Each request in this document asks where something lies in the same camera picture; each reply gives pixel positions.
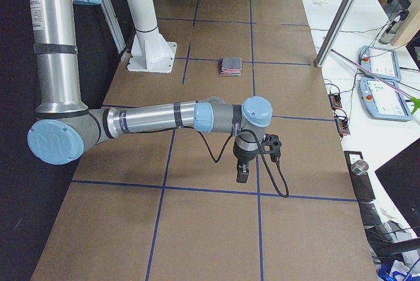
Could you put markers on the aluminium frame post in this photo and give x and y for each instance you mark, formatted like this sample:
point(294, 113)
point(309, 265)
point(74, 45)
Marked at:
point(333, 32)

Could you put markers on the black plate with metal knob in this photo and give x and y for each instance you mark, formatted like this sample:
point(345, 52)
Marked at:
point(358, 171)

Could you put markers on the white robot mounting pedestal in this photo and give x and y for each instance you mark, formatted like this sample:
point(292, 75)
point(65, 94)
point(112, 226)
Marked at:
point(150, 51)

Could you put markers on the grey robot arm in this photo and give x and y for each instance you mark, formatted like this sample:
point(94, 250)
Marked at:
point(69, 120)

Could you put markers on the far teach pendant tablet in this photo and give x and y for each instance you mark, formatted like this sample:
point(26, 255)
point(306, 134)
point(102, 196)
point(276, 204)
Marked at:
point(381, 62)

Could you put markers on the teach pendant tablet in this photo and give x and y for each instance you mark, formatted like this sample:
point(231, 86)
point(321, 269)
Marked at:
point(381, 62)
point(383, 102)

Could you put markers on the pink towel with white edge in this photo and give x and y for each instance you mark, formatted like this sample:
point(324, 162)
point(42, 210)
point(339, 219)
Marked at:
point(231, 66)

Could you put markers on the near teach pendant tablet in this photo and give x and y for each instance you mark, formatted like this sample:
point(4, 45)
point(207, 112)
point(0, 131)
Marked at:
point(383, 102)

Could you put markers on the orange black connector board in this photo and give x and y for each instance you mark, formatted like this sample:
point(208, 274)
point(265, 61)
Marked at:
point(335, 101)
point(342, 125)

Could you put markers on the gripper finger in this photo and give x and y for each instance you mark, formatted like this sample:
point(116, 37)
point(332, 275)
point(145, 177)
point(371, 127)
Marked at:
point(242, 172)

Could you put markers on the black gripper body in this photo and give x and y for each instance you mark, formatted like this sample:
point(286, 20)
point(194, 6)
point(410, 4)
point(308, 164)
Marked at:
point(241, 155)

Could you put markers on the black monitor corner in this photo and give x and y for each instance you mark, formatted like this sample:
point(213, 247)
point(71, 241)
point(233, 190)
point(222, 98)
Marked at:
point(400, 179)

